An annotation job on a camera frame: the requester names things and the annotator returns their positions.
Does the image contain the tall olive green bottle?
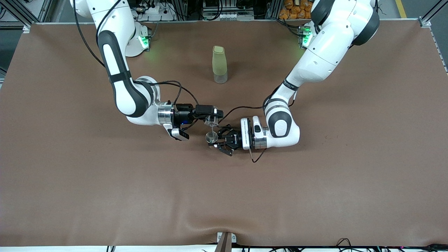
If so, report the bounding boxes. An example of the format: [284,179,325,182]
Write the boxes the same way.
[212,45,228,84]

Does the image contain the brown table mat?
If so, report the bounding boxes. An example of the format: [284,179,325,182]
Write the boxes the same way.
[0,19,448,247]

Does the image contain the grey electronics box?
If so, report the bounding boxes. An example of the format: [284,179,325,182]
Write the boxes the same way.
[202,0,255,21]

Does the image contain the white power strip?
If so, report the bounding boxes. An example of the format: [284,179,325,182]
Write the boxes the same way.
[131,0,175,21]

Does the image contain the orange packaged goods pile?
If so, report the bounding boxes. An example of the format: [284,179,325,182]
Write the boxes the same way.
[279,0,314,20]

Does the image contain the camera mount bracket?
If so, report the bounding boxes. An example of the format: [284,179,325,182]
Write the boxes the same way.
[214,232,237,252]

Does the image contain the aluminium corner frame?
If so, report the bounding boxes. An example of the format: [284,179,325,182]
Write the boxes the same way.
[0,0,53,34]
[418,0,448,29]

